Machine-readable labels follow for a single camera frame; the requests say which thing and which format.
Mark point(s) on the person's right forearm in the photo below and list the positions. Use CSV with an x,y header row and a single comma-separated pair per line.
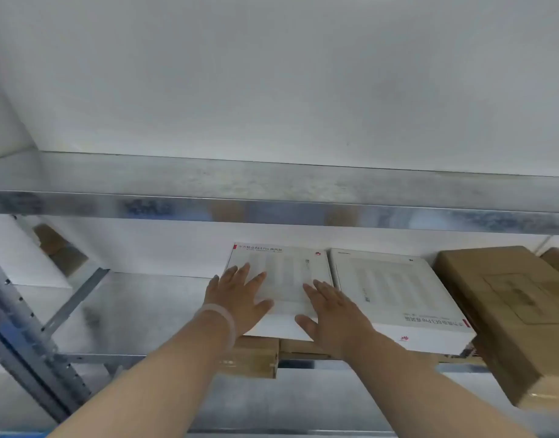
x,y
420,396

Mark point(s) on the translucent white bangle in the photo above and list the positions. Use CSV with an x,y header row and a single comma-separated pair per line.
x,y
227,323

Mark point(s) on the white box with red logo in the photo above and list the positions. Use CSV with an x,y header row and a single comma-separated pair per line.
x,y
284,269
389,291

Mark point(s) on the person's left forearm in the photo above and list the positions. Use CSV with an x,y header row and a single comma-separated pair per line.
x,y
161,383

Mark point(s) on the galvanized metal shelf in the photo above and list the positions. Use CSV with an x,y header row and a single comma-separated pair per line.
x,y
261,182

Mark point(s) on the brown box printed square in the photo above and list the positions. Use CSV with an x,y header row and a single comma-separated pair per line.
x,y
503,314

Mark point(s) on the person's left hand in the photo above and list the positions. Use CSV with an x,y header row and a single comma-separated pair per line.
x,y
238,296

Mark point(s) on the person's right hand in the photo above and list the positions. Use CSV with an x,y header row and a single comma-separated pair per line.
x,y
336,321

